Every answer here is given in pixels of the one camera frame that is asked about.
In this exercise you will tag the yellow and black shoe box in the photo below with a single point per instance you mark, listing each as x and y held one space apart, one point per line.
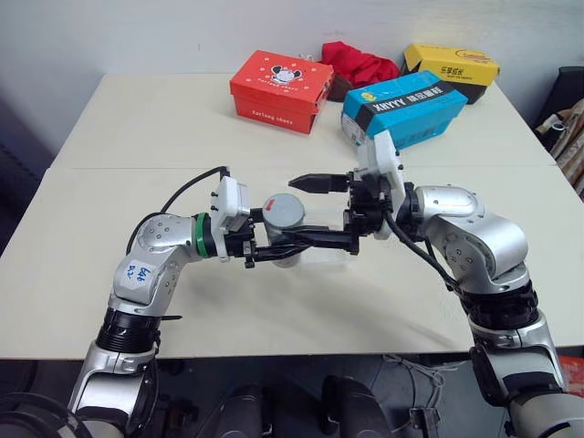
451 64

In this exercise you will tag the grey jar lid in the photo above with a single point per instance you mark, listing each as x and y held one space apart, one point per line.
285 210

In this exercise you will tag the grey cylindrical cup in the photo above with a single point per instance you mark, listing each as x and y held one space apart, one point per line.
275 233

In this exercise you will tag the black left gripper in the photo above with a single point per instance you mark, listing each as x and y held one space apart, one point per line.
238 244

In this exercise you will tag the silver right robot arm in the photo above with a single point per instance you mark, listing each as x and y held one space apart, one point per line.
479 232

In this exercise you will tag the pile of paper bags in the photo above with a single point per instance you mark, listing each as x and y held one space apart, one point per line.
568 146

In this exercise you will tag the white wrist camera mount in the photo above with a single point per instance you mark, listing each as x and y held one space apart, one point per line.
230 203
385 155

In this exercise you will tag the red cloth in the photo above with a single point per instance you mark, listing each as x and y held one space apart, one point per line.
360 61

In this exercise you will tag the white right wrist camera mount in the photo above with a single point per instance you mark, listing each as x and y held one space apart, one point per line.
385 155

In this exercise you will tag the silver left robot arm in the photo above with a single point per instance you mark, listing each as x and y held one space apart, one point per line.
159 242

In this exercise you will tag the blue shoe box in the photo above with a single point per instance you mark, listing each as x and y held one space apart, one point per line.
401 105

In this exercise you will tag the dark rounded shape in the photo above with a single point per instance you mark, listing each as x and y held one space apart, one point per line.
246 410
353 406

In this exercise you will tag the red shoe box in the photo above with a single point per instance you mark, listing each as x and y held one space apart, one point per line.
274 86

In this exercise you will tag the orange object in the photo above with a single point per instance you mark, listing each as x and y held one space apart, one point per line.
572 374

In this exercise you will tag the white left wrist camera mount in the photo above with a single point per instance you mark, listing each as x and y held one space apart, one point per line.
230 203

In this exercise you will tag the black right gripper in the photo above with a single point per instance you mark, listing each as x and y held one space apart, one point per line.
367 207

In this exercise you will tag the dark brown object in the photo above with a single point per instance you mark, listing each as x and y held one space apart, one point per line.
340 87

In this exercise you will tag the black chair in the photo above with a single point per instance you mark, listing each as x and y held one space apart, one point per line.
568 89

